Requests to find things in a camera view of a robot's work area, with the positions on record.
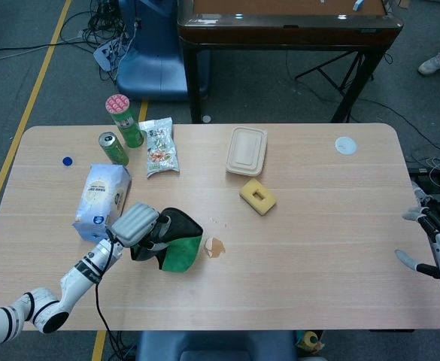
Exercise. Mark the green and black microfiber cloth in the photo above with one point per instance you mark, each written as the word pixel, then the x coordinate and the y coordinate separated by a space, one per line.
pixel 182 252

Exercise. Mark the white sneaker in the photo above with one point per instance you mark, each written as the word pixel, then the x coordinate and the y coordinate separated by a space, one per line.
pixel 432 64

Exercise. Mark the beige lidded lunch box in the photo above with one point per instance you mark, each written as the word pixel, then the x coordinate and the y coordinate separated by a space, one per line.
pixel 246 150

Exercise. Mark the blue chair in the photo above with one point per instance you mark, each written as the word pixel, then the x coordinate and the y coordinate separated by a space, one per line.
pixel 152 67

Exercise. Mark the white floor disc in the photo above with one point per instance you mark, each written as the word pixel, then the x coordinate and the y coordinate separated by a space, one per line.
pixel 207 119

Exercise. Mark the white blue mahjong tile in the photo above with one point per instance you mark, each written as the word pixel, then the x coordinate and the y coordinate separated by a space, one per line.
pixel 358 4

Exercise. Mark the small blue round cap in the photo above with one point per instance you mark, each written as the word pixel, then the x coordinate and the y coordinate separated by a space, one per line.
pixel 67 161

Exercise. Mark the blue white tissue pack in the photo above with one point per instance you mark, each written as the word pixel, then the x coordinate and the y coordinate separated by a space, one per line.
pixel 99 192

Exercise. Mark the green chips tube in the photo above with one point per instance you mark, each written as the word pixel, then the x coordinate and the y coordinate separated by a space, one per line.
pixel 127 124

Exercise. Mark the green drink can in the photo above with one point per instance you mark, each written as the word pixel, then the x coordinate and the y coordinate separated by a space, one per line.
pixel 116 152

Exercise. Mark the blue robot torso base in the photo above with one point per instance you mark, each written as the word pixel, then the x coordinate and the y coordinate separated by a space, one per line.
pixel 219 346

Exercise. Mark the yellow tape roll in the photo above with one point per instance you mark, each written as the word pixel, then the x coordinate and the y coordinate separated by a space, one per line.
pixel 311 340

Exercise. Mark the brown liquid spill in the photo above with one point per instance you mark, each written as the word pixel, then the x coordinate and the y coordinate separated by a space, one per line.
pixel 215 248

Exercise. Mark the yellow sponge with hole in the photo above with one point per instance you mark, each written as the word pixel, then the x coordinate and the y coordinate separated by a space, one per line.
pixel 249 190

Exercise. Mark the dark wooden mahjong table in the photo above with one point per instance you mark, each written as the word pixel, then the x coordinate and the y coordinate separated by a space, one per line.
pixel 287 34

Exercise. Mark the white power strip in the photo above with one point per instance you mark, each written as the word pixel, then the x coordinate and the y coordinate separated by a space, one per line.
pixel 105 54

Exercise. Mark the silver green snack bag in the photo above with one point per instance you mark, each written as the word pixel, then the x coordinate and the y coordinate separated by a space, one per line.
pixel 160 150

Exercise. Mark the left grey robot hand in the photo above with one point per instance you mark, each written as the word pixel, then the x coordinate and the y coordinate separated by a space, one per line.
pixel 135 225

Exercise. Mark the white round grommet cap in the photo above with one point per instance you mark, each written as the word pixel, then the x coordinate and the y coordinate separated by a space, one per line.
pixel 346 145

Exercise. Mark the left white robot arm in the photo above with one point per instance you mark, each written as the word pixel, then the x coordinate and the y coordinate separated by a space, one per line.
pixel 80 274

